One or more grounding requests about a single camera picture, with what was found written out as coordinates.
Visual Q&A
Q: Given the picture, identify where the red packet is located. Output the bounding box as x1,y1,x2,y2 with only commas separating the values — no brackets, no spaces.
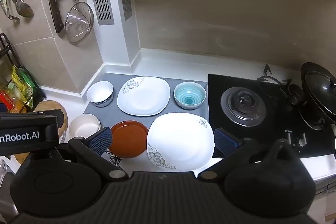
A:
0,89,16,112

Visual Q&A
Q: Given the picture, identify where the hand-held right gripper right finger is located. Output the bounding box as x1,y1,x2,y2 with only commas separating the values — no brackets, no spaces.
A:
197,127,261,182

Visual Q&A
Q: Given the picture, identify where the brown round plate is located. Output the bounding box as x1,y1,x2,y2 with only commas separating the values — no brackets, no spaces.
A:
108,120,149,159

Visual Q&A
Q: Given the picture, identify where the black gas stove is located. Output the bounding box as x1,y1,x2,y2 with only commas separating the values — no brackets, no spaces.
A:
207,73,336,159

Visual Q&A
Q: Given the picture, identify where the teal ringed bowl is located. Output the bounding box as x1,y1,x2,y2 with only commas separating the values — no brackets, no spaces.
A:
173,81,206,110

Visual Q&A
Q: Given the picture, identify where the round wooden cutting board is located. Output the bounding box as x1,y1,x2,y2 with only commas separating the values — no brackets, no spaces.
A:
14,100,69,165

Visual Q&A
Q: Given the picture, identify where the cream bowl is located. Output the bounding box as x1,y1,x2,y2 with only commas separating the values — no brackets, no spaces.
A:
68,113,101,138

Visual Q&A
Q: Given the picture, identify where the yellow green packet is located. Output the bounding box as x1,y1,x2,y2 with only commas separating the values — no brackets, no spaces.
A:
9,66,34,109

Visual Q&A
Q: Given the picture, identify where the black white striped cloth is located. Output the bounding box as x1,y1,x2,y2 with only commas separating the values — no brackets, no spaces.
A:
104,148,124,170

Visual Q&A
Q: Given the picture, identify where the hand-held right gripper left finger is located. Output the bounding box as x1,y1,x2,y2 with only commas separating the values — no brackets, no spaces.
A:
68,127,130,183

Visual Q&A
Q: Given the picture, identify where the black wok with glass lid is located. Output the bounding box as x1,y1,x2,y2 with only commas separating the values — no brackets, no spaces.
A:
287,62,336,125

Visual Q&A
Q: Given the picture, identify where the black wire rack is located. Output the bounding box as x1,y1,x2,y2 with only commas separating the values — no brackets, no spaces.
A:
0,33,47,113

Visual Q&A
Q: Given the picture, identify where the steel sink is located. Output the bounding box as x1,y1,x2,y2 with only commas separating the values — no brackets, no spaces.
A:
0,158,19,216

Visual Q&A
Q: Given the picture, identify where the white square floral plate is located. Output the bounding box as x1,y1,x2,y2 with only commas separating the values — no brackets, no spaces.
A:
117,76,171,117
146,112,215,172

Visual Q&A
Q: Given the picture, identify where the white bowl blue patterned rim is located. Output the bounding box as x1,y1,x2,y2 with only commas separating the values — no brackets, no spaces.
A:
86,81,114,108

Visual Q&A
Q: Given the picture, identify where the grey mat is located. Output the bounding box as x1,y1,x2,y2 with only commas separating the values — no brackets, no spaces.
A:
83,72,210,132

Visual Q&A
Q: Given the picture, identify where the metal stove burner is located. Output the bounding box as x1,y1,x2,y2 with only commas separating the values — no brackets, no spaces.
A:
220,87,267,127

